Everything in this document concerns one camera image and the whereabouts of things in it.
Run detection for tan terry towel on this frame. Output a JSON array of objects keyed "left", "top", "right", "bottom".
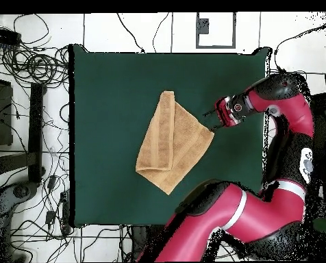
[{"left": 135, "top": 90, "right": 215, "bottom": 196}]

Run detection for small grey box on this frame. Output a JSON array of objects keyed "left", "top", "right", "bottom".
[{"left": 197, "top": 18, "right": 210, "bottom": 35}]

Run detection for black box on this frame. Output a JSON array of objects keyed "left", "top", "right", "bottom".
[
  {"left": 312, "top": 92, "right": 326, "bottom": 171},
  {"left": 0, "top": 77, "right": 14, "bottom": 147}
]

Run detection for dark green table cloth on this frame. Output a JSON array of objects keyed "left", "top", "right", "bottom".
[{"left": 68, "top": 43, "right": 272, "bottom": 228}]

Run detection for black stand base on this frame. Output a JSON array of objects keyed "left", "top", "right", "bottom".
[{"left": 0, "top": 82, "right": 46, "bottom": 184}]

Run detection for office chair base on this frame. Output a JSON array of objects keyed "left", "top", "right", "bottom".
[{"left": 0, "top": 181, "right": 39, "bottom": 220}]

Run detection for black power strip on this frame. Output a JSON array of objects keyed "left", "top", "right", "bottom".
[{"left": 0, "top": 26, "right": 22, "bottom": 46}]

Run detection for grey square floor frame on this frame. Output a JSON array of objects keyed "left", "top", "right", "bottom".
[{"left": 195, "top": 12, "right": 237, "bottom": 49}]

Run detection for thin black cable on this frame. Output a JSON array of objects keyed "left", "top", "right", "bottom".
[
  {"left": 116, "top": 12, "right": 146, "bottom": 53},
  {"left": 152, "top": 12, "right": 171, "bottom": 53}
]

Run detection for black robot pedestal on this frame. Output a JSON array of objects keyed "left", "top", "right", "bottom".
[{"left": 129, "top": 225, "right": 166, "bottom": 262}]

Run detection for coiled black cables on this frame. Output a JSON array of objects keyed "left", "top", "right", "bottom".
[{"left": 1, "top": 46, "right": 70, "bottom": 88}]

